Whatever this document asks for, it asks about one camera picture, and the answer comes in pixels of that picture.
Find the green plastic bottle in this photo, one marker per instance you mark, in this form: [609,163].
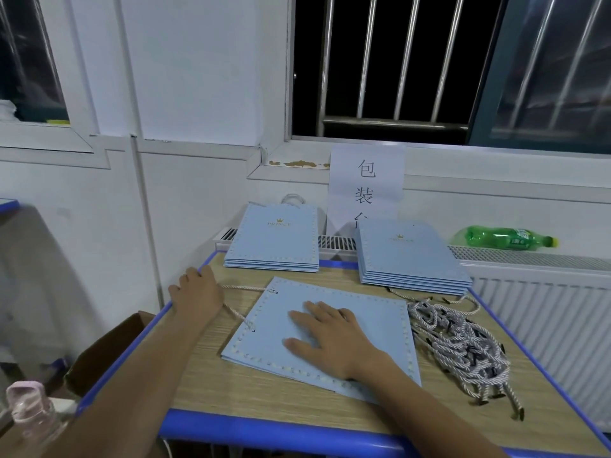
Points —
[506,237]

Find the stack of blue paper bags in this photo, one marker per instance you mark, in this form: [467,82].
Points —
[410,248]

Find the stack of finished bags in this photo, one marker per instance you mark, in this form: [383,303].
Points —
[277,231]
[277,329]

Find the brown cardboard box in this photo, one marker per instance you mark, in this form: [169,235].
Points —
[100,357]

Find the teal framed sliding window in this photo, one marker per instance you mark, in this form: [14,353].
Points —
[544,71]

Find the person's right forearm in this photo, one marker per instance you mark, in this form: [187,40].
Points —
[430,415]

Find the person's left forearm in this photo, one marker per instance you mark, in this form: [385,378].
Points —
[124,405]

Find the white paper sign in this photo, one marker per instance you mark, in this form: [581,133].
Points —
[368,181]

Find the metal window grille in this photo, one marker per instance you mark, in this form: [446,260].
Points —
[391,122]

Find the white radiator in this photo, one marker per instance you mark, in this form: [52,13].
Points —
[554,329]

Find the person's left hand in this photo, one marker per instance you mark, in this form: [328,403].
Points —
[196,298]

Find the white framed window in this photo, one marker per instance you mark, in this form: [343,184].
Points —
[57,81]

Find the person's right hand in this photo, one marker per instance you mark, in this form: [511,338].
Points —
[334,343]

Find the grey metal desk blue edge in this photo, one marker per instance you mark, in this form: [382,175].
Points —
[8,206]

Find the pink water bottle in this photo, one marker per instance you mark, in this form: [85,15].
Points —
[36,415]

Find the small white container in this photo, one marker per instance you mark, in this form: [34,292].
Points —
[7,111]

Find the blue-edged wooden desk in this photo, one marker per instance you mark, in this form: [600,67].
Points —
[210,386]

